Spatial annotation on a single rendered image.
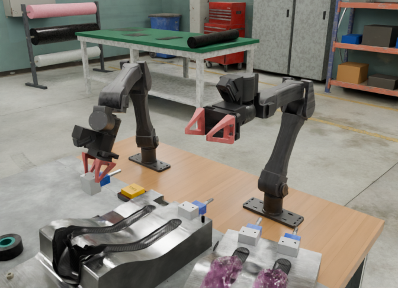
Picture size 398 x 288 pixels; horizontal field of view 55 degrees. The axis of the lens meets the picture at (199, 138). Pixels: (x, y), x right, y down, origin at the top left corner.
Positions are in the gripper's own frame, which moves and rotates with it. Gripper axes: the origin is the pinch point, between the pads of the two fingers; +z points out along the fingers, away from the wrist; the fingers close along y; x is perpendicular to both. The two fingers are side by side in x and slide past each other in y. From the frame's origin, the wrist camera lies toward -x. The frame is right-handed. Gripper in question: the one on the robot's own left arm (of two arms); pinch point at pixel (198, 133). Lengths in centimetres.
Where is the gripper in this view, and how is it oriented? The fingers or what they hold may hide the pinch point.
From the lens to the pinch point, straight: 84.4
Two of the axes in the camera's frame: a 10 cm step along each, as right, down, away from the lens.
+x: 0.1, 9.2, 3.9
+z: -6.4, 3.1, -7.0
